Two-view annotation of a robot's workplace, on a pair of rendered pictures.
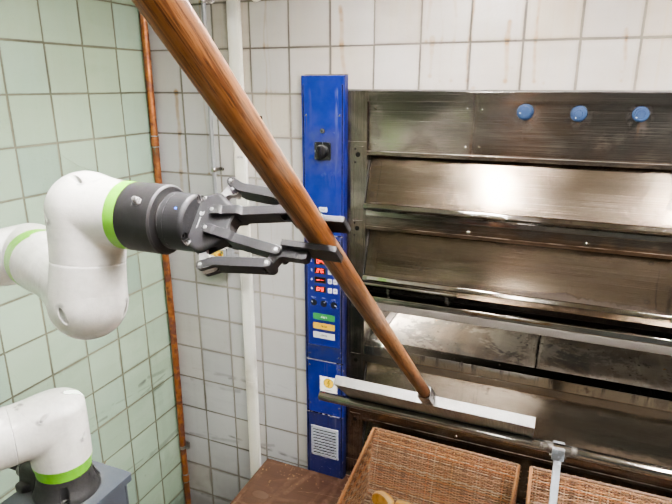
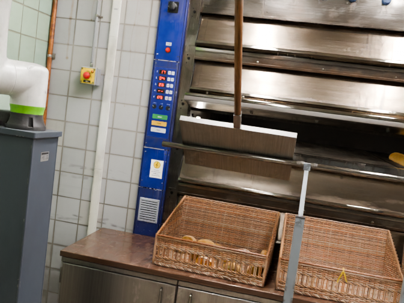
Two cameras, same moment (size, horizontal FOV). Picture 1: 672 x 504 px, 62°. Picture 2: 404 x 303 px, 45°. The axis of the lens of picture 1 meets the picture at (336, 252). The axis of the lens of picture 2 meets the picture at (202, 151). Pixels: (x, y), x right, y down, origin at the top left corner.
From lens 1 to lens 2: 1.17 m
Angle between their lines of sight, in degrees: 16
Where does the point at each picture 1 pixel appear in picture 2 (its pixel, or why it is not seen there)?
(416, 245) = (225, 71)
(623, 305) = (342, 104)
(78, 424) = (45, 80)
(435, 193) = not seen: hidden behind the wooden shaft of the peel
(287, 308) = (133, 113)
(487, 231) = (269, 61)
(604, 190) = (333, 38)
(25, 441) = (20, 75)
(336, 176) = (180, 23)
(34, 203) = not seen: outside the picture
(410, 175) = (225, 26)
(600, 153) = (332, 18)
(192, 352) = not seen: hidden behind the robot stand
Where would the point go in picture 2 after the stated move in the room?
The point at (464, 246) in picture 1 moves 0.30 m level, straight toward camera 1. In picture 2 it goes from (254, 71) to (257, 67)
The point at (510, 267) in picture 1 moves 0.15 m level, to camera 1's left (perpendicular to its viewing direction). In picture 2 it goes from (280, 83) to (254, 80)
